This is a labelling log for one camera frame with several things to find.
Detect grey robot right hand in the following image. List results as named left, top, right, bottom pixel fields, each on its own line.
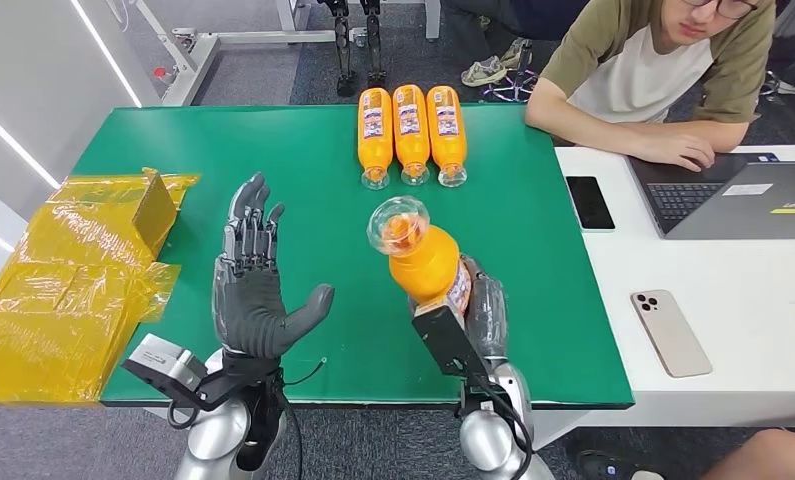
left=459, top=254, right=511, bottom=364

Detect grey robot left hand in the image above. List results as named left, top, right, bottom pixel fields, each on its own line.
left=211, top=172, right=336, bottom=362

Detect orange bottle with clear cap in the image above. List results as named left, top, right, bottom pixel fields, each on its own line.
left=426, top=84, right=469, bottom=189
left=367, top=195, right=474, bottom=319
left=392, top=84, right=431, bottom=187
left=357, top=87, right=395, bottom=191

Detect black smartphone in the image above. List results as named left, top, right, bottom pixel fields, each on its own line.
left=565, top=175, right=617, bottom=232

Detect green table mat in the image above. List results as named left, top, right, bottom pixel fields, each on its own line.
left=72, top=104, right=635, bottom=409

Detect yellow film wrapped cardboard box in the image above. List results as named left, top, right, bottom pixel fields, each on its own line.
left=0, top=166, right=201, bottom=407

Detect beige smartphone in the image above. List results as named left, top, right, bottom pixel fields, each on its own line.
left=630, top=289, right=714, bottom=380

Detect office chair base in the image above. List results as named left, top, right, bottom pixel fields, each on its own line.
left=479, top=39, right=541, bottom=104

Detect grey laptop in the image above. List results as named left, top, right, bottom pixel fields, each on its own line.
left=625, top=152, right=795, bottom=241

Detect black eyeglasses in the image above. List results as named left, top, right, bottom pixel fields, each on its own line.
left=681, top=0, right=759, bottom=20

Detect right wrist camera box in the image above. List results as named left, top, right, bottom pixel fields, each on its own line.
left=411, top=304, right=491, bottom=379

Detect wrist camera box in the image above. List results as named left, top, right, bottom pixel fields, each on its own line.
left=121, top=333, right=206, bottom=405
left=411, top=304, right=491, bottom=379

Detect thin black cable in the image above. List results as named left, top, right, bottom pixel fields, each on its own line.
left=280, top=357, right=329, bottom=388

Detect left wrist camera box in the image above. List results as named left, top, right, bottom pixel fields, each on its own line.
left=121, top=333, right=206, bottom=405

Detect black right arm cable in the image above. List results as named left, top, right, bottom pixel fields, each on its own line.
left=473, top=374, right=536, bottom=480

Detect black left camera cable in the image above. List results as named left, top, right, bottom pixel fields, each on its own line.
left=166, top=396, right=206, bottom=432

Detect white robot gantry frame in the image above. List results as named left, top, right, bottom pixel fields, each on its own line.
left=128, top=0, right=441, bottom=107

